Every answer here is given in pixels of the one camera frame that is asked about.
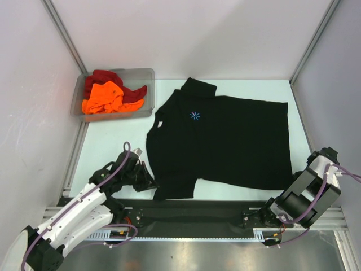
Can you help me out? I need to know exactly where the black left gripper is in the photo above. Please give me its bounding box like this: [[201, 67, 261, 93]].
[[122, 161, 159, 192]]

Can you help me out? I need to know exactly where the black t-shirt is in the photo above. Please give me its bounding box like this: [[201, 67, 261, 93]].
[[146, 78, 293, 201]]

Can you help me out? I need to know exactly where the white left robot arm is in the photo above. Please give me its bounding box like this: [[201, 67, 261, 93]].
[[18, 159, 157, 270]]

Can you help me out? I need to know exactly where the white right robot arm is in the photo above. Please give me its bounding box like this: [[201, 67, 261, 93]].
[[260, 147, 341, 229]]

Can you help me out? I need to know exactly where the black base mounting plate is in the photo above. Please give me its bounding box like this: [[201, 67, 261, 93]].
[[102, 198, 285, 238]]

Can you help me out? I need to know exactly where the dark red t-shirt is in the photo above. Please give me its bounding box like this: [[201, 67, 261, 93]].
[[83, 69, 148, 104]]

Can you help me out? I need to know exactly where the clear plastic bin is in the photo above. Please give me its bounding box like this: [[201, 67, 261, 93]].
[[71, 68, 155, 122]]

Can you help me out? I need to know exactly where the orange t-shirt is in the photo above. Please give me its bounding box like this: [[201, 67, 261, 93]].
[[82, 81, 145, 115]]

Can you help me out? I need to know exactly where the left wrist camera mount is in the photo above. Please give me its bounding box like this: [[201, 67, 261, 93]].
[[116, 148, 142, 171]]

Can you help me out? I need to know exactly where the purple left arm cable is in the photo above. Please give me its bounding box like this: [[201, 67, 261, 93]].
[[21, 141, 139, 271]]

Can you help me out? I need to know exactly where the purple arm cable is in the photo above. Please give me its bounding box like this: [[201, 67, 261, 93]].
[[21, 141, 139, 271], [261, 163, 361, 249]]

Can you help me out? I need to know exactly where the white slotted cable duct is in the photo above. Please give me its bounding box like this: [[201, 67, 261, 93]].
[[85, 229, 280, 243]]

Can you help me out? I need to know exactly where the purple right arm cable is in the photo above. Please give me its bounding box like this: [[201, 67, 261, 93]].
[[261, 163, 361, 249]]

